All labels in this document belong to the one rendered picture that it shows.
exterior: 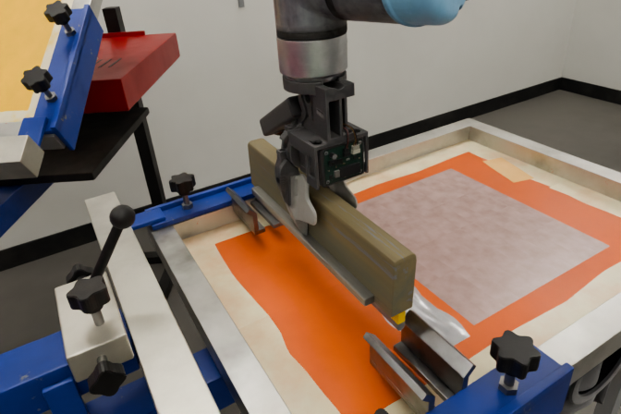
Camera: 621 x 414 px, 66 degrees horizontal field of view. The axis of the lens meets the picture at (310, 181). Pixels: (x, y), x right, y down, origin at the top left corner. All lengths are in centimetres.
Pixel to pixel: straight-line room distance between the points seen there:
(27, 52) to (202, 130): 171
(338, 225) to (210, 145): 227
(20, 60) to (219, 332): 72
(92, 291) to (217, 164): 236
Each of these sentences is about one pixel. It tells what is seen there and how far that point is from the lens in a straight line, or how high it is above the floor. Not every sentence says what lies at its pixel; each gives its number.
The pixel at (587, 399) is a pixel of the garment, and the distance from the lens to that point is 100.
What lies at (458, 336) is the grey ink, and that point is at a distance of 66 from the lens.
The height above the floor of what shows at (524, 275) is 95.
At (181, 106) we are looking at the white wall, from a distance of 267.
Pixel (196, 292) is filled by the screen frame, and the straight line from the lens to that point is 70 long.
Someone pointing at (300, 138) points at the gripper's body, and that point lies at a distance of 53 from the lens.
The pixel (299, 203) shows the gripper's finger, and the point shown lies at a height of 113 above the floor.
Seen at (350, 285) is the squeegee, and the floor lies 107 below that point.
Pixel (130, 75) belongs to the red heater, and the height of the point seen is 109.
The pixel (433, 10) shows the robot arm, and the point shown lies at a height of 136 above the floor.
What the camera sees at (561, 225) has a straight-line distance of 91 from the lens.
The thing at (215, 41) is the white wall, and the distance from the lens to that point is 266.
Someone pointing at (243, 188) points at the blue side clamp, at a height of 100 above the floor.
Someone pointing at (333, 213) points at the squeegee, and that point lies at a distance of 56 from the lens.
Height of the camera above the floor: 143
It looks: 28 degrees down
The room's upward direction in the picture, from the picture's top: 4 degrees counter-clockwise
